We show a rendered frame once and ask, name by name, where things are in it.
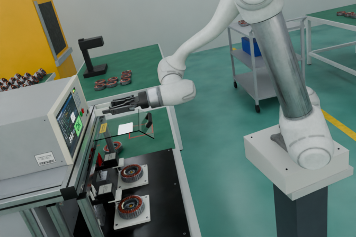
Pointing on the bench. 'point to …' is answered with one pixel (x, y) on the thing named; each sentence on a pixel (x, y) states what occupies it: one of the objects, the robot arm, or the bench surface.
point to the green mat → (165, 132)
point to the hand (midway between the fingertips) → (102, 109)
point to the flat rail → (91, 167)
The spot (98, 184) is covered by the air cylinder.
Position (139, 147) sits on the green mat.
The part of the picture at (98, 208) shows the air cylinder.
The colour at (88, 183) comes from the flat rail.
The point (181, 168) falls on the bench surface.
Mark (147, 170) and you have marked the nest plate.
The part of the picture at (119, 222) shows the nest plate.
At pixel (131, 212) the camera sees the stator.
